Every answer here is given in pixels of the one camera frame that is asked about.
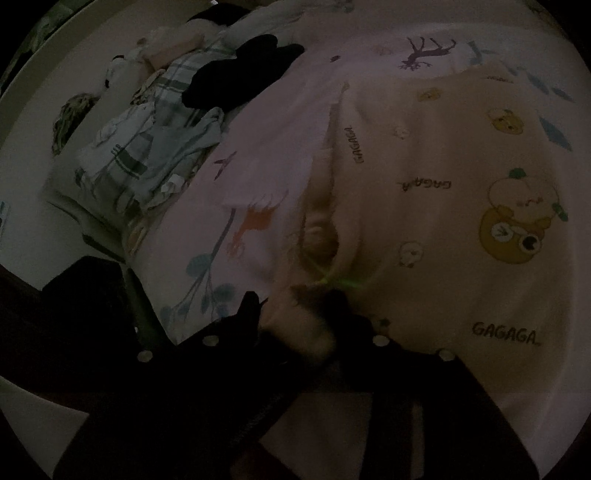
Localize light blue garment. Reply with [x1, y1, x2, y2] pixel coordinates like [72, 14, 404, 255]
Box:
[134, 108, 227, 208]

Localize grey white pillow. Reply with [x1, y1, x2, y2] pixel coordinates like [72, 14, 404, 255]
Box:
[226, 7, 301, 47]

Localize green patterned cloth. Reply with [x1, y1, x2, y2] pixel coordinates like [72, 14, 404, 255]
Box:
[52, 92, 100, 155]

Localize dark pillow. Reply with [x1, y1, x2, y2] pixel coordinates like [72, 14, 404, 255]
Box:
[189, 9, 232, 29]

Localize cream printed baby romper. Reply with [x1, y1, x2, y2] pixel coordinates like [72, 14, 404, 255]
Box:
[272, 62, 591, 480]

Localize pink printed blanket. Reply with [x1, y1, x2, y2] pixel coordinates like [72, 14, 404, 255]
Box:
[122, 0, 578, 342]

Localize black garment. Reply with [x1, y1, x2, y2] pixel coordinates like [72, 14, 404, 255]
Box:
[181, 34, 305, 110]

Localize small white socks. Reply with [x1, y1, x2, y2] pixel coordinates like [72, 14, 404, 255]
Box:
[159, 173, 185, 197]

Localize white plush toy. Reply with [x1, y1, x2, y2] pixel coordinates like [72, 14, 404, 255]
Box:
[102, 54, 153, 93]

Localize white printed garment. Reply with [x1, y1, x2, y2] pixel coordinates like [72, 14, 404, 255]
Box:
[76, 102, 158, 185]

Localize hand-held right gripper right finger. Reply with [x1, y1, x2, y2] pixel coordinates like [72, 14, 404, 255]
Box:
[321, 293, 542, 480]

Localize plaid blanket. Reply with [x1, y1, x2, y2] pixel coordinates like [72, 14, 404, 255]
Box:
[74, 39, 241, 217]

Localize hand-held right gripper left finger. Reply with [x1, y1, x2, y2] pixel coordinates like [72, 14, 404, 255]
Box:
[53, 292, 298, 480]

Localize dark bulky object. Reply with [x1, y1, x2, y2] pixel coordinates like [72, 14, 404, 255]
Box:
[41, 257, 139, 352]

